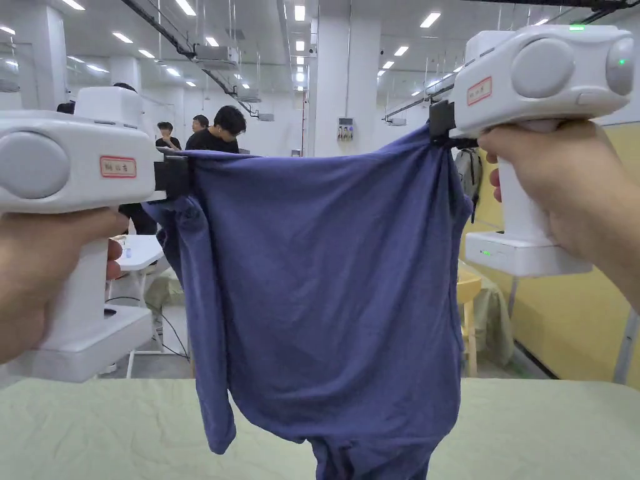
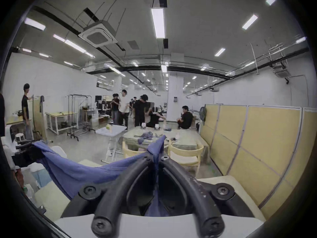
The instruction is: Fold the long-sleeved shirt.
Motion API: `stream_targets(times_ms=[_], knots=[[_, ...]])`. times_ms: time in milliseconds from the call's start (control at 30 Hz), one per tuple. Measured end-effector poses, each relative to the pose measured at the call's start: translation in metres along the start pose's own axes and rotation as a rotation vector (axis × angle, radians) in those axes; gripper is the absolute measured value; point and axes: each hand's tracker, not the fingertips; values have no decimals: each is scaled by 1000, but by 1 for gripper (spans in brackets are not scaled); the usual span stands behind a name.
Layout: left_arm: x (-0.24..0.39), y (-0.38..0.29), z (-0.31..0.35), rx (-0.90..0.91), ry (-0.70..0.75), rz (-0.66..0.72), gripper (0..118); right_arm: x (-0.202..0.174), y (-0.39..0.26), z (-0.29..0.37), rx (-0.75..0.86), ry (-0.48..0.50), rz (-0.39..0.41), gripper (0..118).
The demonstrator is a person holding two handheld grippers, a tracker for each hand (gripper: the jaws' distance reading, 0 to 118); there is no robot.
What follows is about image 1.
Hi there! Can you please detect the person's right hand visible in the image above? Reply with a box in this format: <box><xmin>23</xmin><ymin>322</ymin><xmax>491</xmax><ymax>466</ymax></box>
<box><xmin>477</xmin><ymin>119</ymin><xmax>640</xmax><ymax>317</ymax></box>

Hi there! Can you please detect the dark blue shirt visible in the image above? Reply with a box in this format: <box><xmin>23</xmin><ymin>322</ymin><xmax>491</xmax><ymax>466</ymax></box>
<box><xmin>141</xmin><ymin>122</ymin><xmax>476</xmax><ymax>480</ymax></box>

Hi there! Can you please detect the black floor cable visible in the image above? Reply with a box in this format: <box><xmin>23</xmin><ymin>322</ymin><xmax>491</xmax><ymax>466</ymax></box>
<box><xmin>106</xmin><ymin>297</ymin><xmax>192</xmax><ymax>362</ymax></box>

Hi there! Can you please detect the beige draped cloth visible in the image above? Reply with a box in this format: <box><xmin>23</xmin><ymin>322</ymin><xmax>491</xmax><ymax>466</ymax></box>
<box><xmin>474</xmin><ymin>284</ymin><xmax>515</xmax><ymax>367</ymax></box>

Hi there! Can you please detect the bed with pale green sheet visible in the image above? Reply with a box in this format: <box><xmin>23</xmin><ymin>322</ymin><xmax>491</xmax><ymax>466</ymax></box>
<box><xmin>0</xmin><ymin>377</ymin><xmax>640</xmax><ymax>480</ymax></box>

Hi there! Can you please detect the person's left hand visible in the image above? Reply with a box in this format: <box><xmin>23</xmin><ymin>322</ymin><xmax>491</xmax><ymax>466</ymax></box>
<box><xmin>0</xmin><ymin>207</ymin><xmax>130</xmax><ymax>366</ymax></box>

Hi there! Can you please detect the grey backpack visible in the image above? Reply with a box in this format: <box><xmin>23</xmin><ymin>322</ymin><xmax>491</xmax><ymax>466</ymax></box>
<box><xmin>454</xmin><ymin>147</ymin><xmax>484</xmax><ymax>224</ymax></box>

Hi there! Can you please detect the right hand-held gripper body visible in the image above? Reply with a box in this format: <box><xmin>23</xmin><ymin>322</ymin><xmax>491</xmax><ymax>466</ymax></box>
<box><xmin>428</xmin><ymin>24</ymin><xmax>636</xmax><ymax>279</ymax></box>

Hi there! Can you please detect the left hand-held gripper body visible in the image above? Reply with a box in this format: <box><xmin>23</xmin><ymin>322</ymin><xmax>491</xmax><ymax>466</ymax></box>
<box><xmin>0</xmin><ymin>87</ymin><xmax>194</xmax><ymax>384</ymax></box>

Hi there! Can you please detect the yellow round stool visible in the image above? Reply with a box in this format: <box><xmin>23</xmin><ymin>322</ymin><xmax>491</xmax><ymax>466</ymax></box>
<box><xmin>457</xmin><ymin>269</ymin><xmax>484</xmax><ymax>378</ymax></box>

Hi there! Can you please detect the white table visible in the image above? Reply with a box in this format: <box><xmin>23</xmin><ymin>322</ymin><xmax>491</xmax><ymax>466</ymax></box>
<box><xmin>106</xmin><ymin>234</ymin><xmax>194</xmax><ymax>379</ymax></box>

